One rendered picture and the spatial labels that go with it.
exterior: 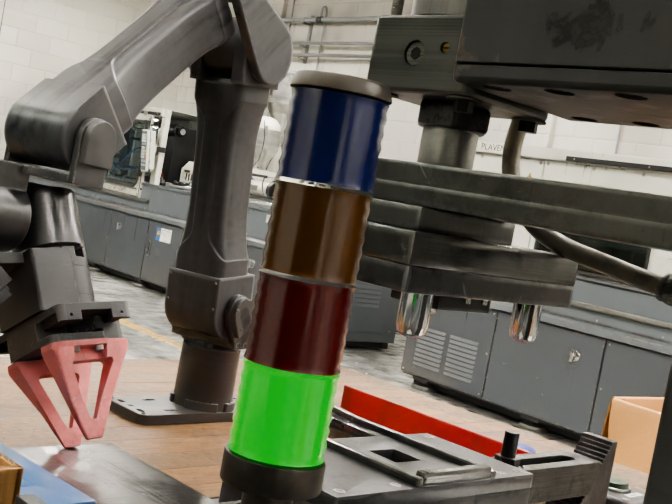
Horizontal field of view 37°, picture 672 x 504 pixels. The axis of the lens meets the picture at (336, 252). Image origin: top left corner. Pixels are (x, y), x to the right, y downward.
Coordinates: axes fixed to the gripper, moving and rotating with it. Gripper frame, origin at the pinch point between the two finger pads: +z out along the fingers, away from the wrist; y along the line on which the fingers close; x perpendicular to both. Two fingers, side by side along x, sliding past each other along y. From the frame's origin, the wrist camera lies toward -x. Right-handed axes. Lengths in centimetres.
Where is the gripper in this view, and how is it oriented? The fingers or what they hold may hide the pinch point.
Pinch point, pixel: (81, 432)
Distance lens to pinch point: 82.4
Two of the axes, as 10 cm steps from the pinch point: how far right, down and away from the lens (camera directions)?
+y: 6.9, -3.2, -6.5
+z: 2.3, 9.5, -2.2
